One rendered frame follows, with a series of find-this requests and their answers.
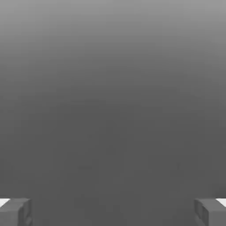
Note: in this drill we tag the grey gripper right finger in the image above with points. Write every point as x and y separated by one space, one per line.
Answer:
211 211

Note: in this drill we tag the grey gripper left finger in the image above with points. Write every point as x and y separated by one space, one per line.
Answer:
14 211

